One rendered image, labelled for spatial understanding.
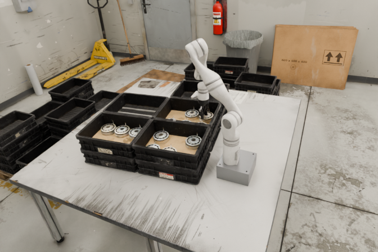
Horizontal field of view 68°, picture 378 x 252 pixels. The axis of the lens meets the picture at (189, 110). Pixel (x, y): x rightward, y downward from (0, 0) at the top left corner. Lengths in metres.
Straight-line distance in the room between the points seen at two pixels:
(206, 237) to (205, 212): 0.14
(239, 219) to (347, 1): 3.46
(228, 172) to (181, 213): 0.35
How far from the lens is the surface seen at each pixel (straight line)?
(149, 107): 2.20
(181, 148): 1.74
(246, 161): 1.69
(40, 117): 3.46
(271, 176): 1.76
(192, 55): 1.47
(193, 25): 4.85
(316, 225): 2.50
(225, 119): 1.47
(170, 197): 1.64
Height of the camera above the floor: 1.92
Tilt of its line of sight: 31 degrees down
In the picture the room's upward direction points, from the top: 5 degrees counter-clockwise
